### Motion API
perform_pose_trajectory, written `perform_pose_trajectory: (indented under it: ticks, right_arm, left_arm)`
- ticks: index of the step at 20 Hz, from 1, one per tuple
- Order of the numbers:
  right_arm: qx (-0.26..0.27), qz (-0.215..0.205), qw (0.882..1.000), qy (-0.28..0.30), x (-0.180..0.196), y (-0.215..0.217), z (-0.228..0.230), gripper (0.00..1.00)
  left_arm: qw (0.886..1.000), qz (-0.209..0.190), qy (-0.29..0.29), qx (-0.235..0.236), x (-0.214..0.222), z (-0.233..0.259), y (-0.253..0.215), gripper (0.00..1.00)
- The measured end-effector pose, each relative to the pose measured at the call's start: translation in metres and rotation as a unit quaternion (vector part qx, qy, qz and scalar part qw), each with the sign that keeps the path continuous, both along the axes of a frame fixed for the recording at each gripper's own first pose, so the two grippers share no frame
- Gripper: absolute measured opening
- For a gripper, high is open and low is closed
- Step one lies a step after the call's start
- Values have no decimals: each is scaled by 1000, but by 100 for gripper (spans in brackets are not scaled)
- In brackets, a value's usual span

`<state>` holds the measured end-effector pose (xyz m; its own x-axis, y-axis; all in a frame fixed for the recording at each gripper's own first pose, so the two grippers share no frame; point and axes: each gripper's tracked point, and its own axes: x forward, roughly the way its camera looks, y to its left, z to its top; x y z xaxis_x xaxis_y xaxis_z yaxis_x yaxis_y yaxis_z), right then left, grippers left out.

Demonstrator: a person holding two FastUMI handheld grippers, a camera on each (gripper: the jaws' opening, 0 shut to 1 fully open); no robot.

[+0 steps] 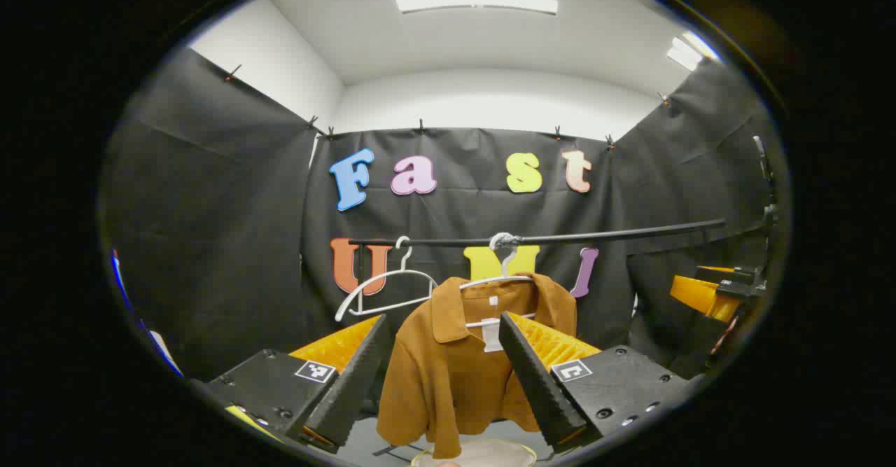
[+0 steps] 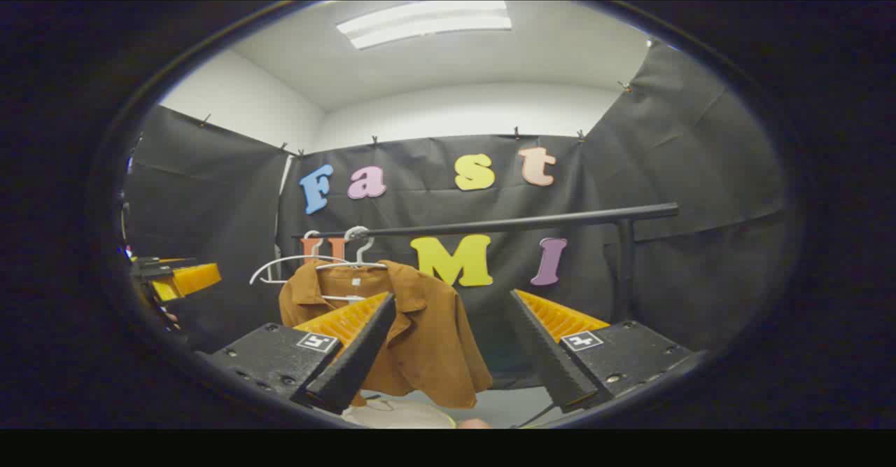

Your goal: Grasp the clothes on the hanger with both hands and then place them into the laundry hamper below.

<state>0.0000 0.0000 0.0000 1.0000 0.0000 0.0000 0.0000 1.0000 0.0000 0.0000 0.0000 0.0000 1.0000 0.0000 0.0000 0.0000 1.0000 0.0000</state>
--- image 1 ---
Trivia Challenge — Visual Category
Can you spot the black clothes rack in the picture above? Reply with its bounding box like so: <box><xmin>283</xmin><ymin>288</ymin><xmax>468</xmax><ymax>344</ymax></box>
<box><xmin>348</xmin><ymin>218</ymin><xmax>727</xmax><ymax>462</ymax></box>

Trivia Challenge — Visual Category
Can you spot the white hanger tied to rail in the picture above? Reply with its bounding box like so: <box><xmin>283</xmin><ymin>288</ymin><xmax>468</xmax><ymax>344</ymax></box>
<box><xmin>458</xmin><ymin>232</ymin><xmax>538</xmax><ymax>353</ymax></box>

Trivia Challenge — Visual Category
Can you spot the brown button-up shirt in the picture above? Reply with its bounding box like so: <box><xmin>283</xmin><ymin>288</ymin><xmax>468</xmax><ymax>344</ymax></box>
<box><xmin>378</xmin><ymin>272</ymin><xmax>579</xmax><ymax>459</ymax></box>

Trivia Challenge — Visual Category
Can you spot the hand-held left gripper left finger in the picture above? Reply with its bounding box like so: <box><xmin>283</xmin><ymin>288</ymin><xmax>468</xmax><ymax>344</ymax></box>
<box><xmin>203</xmin><ymin>313</ymin><xmax>394</xmax><ymax>454</ymax></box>

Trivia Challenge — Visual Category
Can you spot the round white laundry hamper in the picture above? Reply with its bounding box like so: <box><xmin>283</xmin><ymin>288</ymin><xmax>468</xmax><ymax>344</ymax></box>
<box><xmin>409</xmin><ymin>439</ymin><xmax>538</xmax><ymax>467</ymax></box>

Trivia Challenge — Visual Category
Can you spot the empty white plastic hanger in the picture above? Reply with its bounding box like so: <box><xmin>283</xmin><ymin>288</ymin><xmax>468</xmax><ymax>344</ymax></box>
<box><xmin>335</xmin><ymin>236</ymin><xmax>439</xmax><ymax>323</ymax></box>

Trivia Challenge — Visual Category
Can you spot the small ceiling light panel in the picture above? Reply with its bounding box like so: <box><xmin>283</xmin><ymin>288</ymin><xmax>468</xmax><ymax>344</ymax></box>
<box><xmin>666</xmin><ymin>31</ymin><xmax>718</xmax><ymax>72</ymax></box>

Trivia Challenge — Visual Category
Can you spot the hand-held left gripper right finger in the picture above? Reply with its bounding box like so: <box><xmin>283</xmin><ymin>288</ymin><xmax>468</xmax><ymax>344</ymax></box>
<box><xmin>498</xmin><ymin>312</ymin><xmax>694</xmax><ymax>454</ymax></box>

